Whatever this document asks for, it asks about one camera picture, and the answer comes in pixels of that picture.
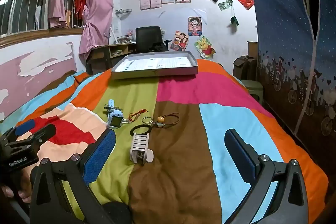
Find large pink curtain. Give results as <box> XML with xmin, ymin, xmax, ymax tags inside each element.
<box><xmin>79</xmin><ymin>0</ymin><xmax>114</xmax><ymax>63</ymax></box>

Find cartoon character wall poster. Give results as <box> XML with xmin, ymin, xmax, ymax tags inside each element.
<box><xmin>187</xmin><ymin>17</ymin><xmax>202</xmax><ymax>37</ymax></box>

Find green plastic stool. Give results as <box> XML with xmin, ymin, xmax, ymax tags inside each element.
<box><xmin>240</xmin><ymin>79</ymin><xmax>264</xmax><ymax>102</ymax></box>

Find metal wall rack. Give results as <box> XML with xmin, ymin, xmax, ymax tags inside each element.
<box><xmin>115</xmin><ymin>8</ymin><xmax>132</xmax><ymax>20</ymax></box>

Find orange bead cord necklace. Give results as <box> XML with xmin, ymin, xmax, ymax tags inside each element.
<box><xmin>155</xmin><ymin>112</ymin><xmax>180</xmax><ymax>128</ymax></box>

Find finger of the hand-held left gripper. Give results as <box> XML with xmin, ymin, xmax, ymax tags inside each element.
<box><xmin>3</xmin><ymin>119</ymin><xmax>36</xmax><ymax>144</ymax></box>
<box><xmin>16</xmin><ymin>125</ymin><xmax>57</xmax><ymax>148</ymax></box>

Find person's left hand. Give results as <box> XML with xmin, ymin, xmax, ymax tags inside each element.
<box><xmin>0</xmin><ymin>172</ymin><xmax>31</xmax><ymax>204</ymax></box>

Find black hair tie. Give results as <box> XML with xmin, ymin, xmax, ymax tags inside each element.
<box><xmin>130</xmin><ymin>124</ymin><xmax>152</xmax><ymax>135</ymax></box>

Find red string bracelet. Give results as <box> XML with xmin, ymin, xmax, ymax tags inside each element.
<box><xmin>129</xmin><ymin>109</ymin><xmax>149</xmax><ymax>122</ymax></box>

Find yellow bear wall sticker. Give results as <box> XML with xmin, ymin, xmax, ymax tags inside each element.
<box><xmin>194</xmin><ymin>35</ymin><xmax>216</xmax><ymax>60</ymax></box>

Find black office chair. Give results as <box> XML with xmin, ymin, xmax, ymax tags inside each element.
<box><xmin>135</xmin><ymin>26</ymin><xmax>172</xmax><ymax>53</ymax></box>

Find blue fabric wardrobe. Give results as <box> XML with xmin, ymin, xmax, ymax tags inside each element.
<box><xmin>245</xmin><ymin>0</ymin><xmax>336</xmax><ymax>161</ymax></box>

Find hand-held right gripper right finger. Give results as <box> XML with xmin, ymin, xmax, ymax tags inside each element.
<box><xmin>223</xmin><ymin>128</ymin><xmax>309</xmax><ymax>224</ymax></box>

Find white hair claw clip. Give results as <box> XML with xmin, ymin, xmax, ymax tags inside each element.
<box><xmin>129</xmin><ymin>132</ymin><xmax>154</xmax><ymax>165</ymax></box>

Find colourful patchwork blanket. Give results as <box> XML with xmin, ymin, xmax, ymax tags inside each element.
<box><xmin>0</xmin><ymin>59</ymin><xmax>330</xmax><ymax>224</ymax></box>

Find green wall photos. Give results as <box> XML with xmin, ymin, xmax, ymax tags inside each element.
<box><xmin>218</xmin><ymin>0</ymin><xmax>234</xmax><ymax>11</ymax></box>

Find cartoon family wall poster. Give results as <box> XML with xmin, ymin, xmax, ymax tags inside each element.
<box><xmin>170</xmin><ymin>30</ymin><xmax>190</xmax><ymax>52</ymax></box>

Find grey shallow cardboard box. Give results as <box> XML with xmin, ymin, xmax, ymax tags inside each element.
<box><xmin>111</xmin><ymin>51</ymin><xmax>198</xmax><ymax>80</ymax></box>

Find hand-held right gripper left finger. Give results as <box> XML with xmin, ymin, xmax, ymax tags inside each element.
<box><xmin>29</xmin><ymin>128</ymin><xmax>116</xmax><ymax>224</ymax></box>

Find brown backpack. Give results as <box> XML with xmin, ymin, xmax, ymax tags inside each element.
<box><xmin>233</xmin><ymin>55</ymin><xmax>259</xmax><ymax>81</ymax></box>

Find wooden desk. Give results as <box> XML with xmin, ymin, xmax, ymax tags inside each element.
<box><xmin>85</xmin><ymin>42</ymin><xmax>137</xmax><ymax>75</ymax></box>

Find printed paper sheet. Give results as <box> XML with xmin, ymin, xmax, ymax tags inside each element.
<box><xmin>123</xmin><ymin>56</ymin><xmax>191</xmax><ymax>69</ymax></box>

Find wooden cabinet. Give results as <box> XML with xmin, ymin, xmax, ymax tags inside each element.
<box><xmin>247</xmin><ymin>41</ymin><xmax>259</xmax><ymax>59</ymax></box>

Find blue smartwatch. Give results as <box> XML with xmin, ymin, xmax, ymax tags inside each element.
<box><xmin>104</xmin><ymin>99</ymin><xmax>124</xmax><ymax>129</ymax></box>

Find red paper envelope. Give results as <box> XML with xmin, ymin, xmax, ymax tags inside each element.
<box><xmin>236</xmin><ymin>0</ymin><xmax>255</xmax><ymax>10</ymax></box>

